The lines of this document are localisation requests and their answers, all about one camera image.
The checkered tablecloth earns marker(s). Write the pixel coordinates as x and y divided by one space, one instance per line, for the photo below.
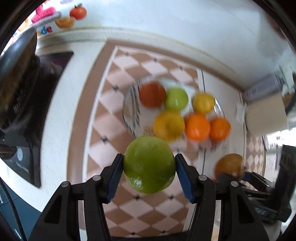
111 148

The small green lime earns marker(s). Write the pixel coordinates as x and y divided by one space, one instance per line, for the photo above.
177 98

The small red fruit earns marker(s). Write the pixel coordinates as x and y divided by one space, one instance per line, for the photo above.
214 179

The sliding glass door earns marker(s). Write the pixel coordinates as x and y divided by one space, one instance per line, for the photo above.
277 139

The orange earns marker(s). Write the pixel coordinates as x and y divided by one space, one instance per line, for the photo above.
197 127
219 129

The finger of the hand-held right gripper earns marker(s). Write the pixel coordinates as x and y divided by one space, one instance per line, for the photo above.
256 182
223 178

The red-orange round fruit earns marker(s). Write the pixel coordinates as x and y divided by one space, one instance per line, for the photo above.
152 93

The oval patterned plate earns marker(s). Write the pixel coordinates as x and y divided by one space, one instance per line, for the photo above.
141 118

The blue cabinet front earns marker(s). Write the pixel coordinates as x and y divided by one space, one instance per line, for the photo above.
11 213

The large green lime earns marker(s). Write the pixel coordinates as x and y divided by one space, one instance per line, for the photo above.
149 164

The yellow lemon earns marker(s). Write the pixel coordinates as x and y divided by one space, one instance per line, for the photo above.
168 125
203 103

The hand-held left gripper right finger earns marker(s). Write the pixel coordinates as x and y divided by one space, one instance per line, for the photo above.
185 179

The black wok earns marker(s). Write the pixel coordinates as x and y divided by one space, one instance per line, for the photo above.
16 69

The black gas stove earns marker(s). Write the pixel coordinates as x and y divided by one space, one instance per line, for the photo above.
30 150

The white folded tissue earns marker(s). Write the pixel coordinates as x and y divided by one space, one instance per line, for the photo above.
240 112

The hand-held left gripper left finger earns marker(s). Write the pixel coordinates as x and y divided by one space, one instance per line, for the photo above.
114 179

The cream utensil holder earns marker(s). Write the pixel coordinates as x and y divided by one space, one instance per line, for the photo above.
266 115

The dark red apple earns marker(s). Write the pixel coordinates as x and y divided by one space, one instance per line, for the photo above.
229 165

